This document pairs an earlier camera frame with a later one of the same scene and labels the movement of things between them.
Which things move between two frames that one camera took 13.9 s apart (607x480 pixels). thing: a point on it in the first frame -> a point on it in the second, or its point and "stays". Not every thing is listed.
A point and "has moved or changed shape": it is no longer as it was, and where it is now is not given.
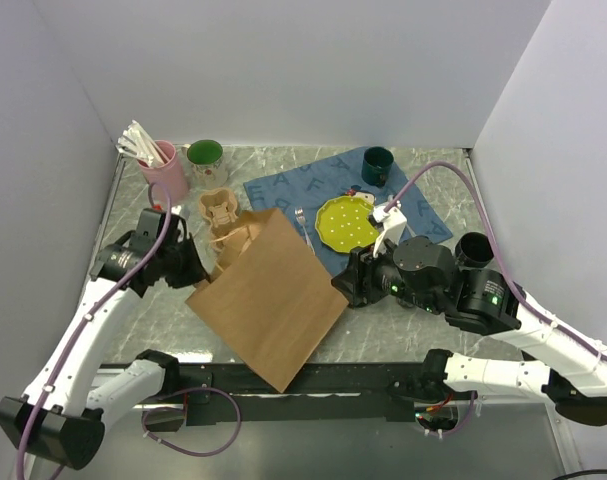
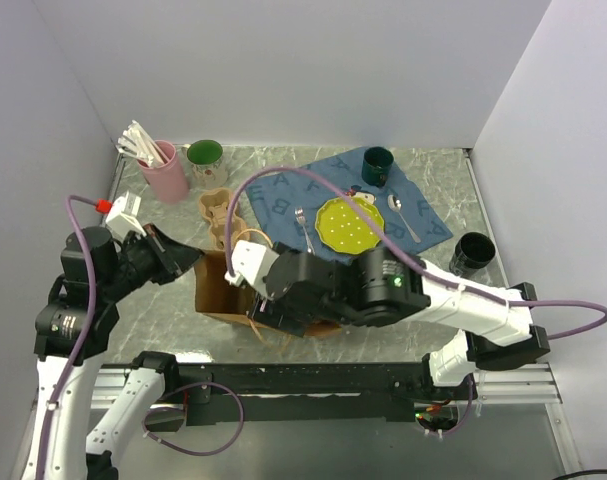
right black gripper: (349, 282) -> (271, 311)
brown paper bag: (266, 301) has moved or changed shape
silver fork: (301, 218) stays
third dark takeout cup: (473, 250) stays
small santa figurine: (355, 191) stays
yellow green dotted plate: (343, 224) stays
